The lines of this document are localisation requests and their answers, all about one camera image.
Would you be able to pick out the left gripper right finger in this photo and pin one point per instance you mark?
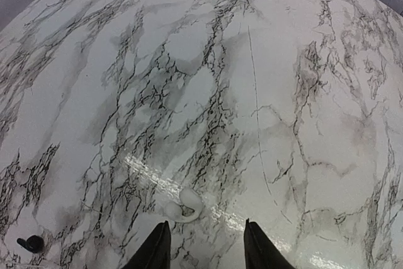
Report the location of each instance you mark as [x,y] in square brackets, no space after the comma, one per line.
[259,251]

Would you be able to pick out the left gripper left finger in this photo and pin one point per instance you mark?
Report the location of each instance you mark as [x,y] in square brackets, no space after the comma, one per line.
[155,251]

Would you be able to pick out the white earbud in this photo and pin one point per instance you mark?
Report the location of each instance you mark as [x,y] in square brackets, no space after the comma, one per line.
[189,208]

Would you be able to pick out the black earbud lower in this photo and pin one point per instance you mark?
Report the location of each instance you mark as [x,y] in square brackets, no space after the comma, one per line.
[34,244]

